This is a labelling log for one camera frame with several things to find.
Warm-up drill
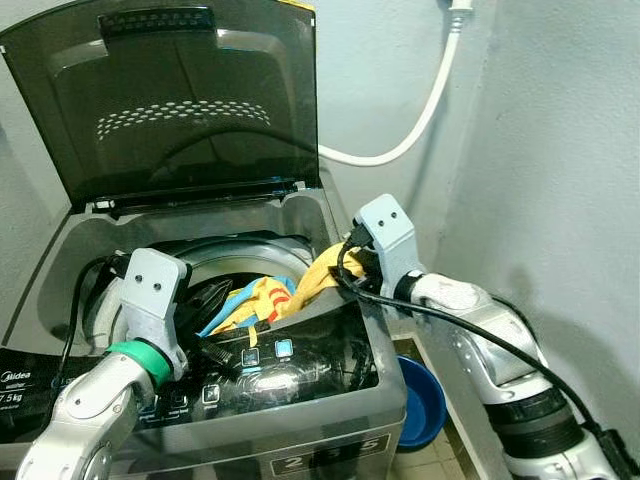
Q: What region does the yellow blue red garment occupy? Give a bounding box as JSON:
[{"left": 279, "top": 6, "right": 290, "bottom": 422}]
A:
[{"left": 200, "top": 245, "right": 366, "bottom": 336}]

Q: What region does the grey top-load washing machine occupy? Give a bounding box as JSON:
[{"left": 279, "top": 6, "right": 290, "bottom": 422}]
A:
[{"left": 0, "top": 190, "right": 411, "bottom": 480}]

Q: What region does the blue plastic basin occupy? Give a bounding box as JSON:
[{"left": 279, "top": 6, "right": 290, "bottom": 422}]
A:
[{"left": 395, "top": 355, "right": 448, "bottom": 451}]

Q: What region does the dark transparent washer lid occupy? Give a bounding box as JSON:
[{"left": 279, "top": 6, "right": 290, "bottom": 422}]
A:
[{"left": 0, "top": 0, "right": 321, "bottom": 213}]

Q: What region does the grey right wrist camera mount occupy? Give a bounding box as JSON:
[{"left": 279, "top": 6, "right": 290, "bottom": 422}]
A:
[{"left": 355, "top": 195, "right": 421, "bottom": 301}]

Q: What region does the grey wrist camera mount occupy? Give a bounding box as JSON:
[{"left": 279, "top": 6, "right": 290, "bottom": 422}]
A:
[
  {"left": 355, "top": 195, "right": 421, "bottom": 301},
  {"left": 118, "top": 248, "right": 191, "bottom": 376}
]

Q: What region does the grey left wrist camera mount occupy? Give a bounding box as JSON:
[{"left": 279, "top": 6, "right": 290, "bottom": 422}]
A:
[{"left": 118, "top": 248, "right": 191, "bottom": 376}]

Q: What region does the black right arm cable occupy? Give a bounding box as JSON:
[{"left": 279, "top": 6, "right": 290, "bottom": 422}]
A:
[{"left": 335, "top": 240, "right": 640, "bottom": 477}]

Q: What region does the white water inlet hose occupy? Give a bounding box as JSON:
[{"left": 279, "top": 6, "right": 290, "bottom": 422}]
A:
[{"left": 318, "top": 10, "right": 471, "bottom": 169}]

